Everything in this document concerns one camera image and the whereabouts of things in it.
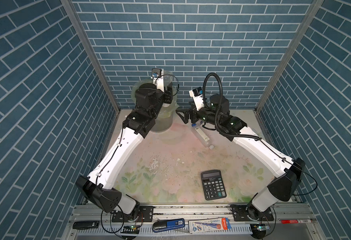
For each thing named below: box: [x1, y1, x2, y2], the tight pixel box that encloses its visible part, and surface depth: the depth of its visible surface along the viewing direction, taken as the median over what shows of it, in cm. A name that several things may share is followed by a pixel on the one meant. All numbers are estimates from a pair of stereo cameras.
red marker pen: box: [281, 219, 299, 224], surface depth 72 cm
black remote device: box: [72, 221, 99, 230], surface depth 69 cm
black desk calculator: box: [201, 169, 227, 201], surface depth 83 cm
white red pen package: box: [188, 217, 232, 234], surface depth 71 cm
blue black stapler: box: [152, 218, 185, 232], surface depth 69 cm
